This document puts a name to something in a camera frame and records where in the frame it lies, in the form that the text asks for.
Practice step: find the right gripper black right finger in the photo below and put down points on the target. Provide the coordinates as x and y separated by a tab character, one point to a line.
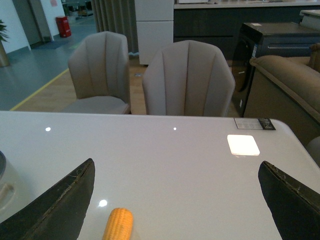
295	208

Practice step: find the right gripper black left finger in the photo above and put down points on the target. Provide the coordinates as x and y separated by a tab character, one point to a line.
58	213

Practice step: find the yellow corn cob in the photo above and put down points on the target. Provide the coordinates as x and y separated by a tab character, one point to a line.
119	225

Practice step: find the white electric cooking pot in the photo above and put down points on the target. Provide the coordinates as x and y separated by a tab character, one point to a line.
8	189

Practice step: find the label sticker on table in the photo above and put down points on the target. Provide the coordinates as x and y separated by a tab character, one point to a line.
254	124

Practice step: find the beige sofa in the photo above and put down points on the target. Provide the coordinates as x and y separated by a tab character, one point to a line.
290	94

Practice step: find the beige chair on left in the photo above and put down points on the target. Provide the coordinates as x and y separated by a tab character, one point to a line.
100	72

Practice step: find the beige chair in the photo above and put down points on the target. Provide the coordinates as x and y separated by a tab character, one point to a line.
100	72
188	78

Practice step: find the potted green plant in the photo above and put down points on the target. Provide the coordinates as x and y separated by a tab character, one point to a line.
4	60

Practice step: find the black appliance box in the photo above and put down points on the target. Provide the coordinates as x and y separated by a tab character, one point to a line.
265	45

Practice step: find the beige chair on right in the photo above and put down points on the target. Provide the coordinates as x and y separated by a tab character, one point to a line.
188	78

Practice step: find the red fire extinguisher box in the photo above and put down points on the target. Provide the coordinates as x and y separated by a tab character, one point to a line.
63	26

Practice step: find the dark kitchen counter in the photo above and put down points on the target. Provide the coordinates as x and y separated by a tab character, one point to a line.
219	22

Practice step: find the grey curtain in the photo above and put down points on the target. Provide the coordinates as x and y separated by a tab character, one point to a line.
117	16

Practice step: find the white cabinet column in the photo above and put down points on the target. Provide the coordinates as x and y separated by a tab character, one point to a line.
155	27

